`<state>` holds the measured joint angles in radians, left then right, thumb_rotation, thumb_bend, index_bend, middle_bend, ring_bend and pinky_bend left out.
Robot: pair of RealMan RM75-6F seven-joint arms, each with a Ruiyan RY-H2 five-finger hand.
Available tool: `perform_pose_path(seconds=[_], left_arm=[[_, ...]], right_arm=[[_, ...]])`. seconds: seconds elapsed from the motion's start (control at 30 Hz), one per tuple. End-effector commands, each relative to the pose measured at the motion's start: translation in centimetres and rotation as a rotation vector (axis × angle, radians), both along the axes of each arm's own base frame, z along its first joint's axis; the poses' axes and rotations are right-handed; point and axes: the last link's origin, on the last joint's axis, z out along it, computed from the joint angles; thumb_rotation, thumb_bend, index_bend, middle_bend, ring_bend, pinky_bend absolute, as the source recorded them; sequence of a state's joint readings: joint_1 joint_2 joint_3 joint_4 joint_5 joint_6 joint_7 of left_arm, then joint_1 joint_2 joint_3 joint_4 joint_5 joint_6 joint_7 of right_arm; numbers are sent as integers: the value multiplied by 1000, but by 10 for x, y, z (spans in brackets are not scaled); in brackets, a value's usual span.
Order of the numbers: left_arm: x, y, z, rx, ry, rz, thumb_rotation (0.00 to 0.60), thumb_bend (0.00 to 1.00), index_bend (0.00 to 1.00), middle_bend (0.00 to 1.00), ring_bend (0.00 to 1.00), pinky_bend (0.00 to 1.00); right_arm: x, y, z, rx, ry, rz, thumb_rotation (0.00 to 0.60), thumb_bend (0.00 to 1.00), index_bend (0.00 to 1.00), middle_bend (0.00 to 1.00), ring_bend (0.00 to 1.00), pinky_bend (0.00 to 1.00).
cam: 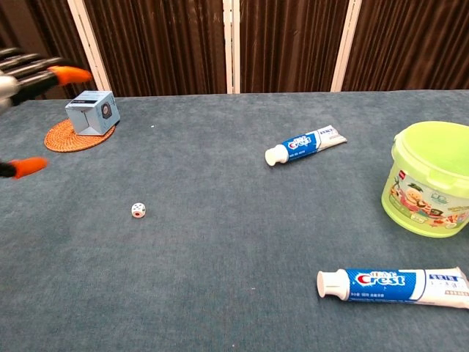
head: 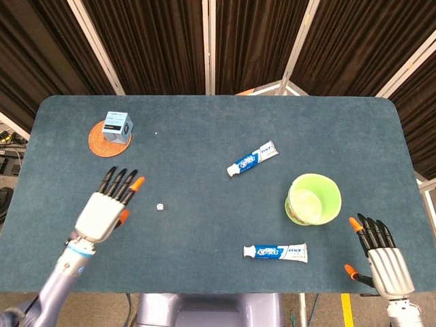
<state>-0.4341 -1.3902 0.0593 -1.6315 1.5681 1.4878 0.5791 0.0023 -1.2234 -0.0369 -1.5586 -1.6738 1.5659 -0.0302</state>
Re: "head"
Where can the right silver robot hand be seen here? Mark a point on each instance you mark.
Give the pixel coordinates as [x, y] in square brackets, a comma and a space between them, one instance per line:
[388, 269]

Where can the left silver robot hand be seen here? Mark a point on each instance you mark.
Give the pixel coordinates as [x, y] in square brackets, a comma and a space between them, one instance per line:
[102, 213]

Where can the small white die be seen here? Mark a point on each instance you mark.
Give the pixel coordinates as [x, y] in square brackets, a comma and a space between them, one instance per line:
[160, 207]

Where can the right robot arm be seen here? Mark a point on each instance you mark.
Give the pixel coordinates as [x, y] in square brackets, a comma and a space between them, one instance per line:
[403, 313]

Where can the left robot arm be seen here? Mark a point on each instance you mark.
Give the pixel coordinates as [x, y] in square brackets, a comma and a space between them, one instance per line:
[54, 282]

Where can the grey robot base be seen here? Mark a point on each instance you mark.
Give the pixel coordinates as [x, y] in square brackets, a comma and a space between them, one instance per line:
[209, 310]

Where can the yellow floor tape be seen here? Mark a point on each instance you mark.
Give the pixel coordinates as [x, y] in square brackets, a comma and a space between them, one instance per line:
[346, 310]

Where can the orange woven coaster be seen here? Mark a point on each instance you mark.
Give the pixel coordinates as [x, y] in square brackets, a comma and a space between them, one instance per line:
[98, 144]

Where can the light blue cardboard box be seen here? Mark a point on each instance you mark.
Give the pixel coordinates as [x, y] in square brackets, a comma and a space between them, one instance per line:
[117, 127]

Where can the white metal table leg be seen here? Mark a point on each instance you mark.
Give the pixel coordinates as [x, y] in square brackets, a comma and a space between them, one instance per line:
[302, 310]

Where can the green plastic bowl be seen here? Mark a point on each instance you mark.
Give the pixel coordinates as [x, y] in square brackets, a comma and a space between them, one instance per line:
[313, 199]

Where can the blue white toothpaste tube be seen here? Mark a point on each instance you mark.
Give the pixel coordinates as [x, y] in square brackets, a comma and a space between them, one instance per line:
[253, 158]
[276, 252]

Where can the blue felt table mat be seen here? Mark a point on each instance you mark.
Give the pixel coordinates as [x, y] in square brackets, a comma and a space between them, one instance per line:
[218, 177]

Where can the dark folding screen panels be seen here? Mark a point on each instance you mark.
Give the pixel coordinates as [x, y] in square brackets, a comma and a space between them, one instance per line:
[218, 44]

